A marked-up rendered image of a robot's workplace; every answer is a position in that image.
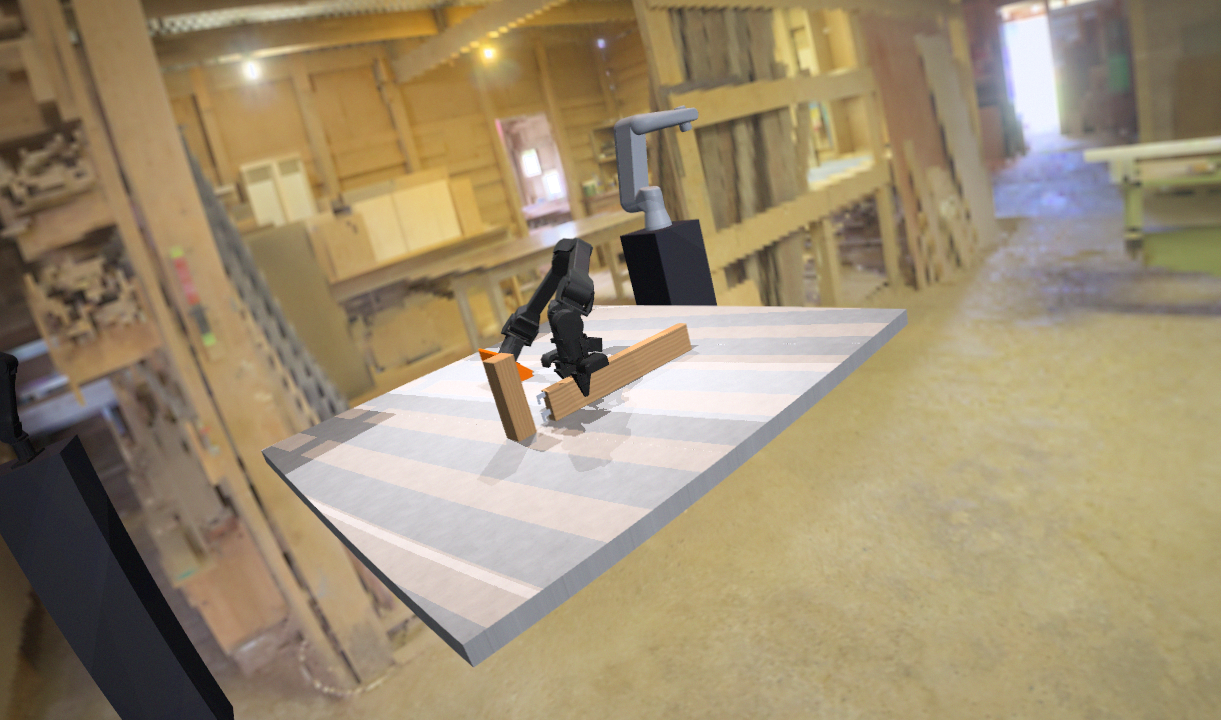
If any brown wooden post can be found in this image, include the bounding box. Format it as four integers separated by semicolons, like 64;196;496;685
482;353;537;442

